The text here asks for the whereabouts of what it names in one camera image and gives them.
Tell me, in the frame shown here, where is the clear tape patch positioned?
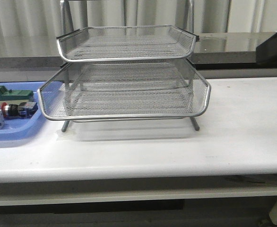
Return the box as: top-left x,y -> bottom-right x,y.
56,129 -> 77,141

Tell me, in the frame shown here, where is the green terminal block module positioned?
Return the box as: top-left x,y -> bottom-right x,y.
0,86 -> 34,105

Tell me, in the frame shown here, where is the red emergency stop button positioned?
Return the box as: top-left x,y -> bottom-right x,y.
0,102 -> 38,118

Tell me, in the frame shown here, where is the dark back counter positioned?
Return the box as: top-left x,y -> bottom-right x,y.
0,32 -> 277,70

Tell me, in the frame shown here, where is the blue plastic tray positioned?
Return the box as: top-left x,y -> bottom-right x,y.
0,81 -> 46,141

